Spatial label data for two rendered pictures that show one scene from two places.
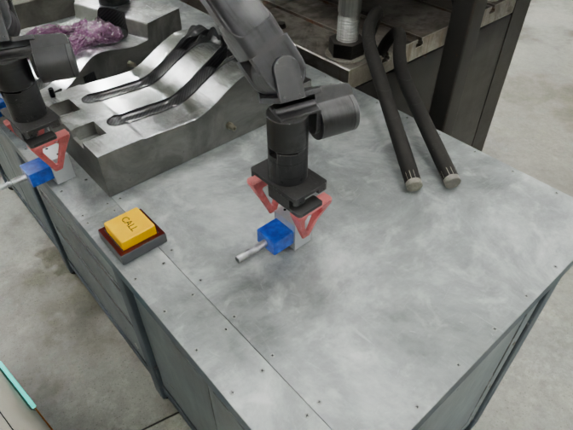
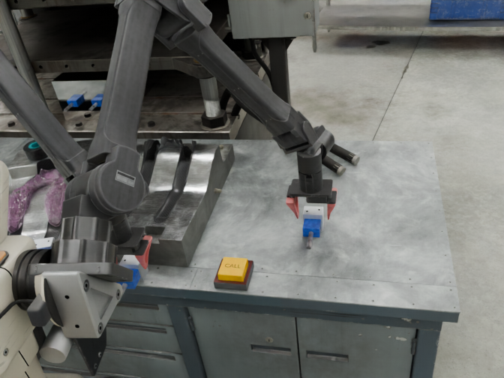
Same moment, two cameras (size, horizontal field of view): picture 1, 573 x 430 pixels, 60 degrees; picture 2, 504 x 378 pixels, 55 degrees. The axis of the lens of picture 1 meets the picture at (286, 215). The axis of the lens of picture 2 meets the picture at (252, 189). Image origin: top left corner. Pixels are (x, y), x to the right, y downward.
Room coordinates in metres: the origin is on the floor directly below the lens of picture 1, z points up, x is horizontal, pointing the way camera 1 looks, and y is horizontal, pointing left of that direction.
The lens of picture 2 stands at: (-0.17, 0.64, 1.64)
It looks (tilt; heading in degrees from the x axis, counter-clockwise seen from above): 35 degrees down; 328
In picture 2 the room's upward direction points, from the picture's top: 8 degrees counter-clockwise
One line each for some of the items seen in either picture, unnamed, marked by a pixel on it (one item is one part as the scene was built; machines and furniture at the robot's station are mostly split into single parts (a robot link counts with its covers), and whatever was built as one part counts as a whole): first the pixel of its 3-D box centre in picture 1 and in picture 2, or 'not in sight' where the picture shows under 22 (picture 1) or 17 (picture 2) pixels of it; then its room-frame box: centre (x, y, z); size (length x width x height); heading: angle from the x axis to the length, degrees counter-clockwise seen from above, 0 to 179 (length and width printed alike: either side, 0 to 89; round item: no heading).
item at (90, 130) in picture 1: (90, 140); (154, 238); (0.76, 0.36, 0.87); 0.05 x 0.05 x 0.04; 41
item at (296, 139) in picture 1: (291, 126); (310, 157); (0.58, -0.01, 1.02); 0.07 x 0.06 x 0.07; 116
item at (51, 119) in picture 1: (26, 104); (118, 230); (0.74, 0.44, 0.96); 0.10 x 0.07 x 0.07; 44
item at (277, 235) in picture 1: (270, 239); (311, 230); (0.55, 0.03, 0.83); 0.13 x 0.05 x 0.05; 132
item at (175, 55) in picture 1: (170, 70); (159, 174); (0.94, 0.24, 0.92); 0.35 x 0.16 x 0.09; 131
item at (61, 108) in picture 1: (66, 116); not in sight; (0.84, 0.43, 0.87); 0.05 x 0.05 x 0.04; 41
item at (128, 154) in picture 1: (182, 91); (168, 185); (0.94, 0.22, 0.87); 0.50 x 0.26 x 0.14; 131
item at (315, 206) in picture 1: (299, 209); (322, 203); (0.55, -0.02, 0.88); 0.07 x 0.07 x 0.09; 42
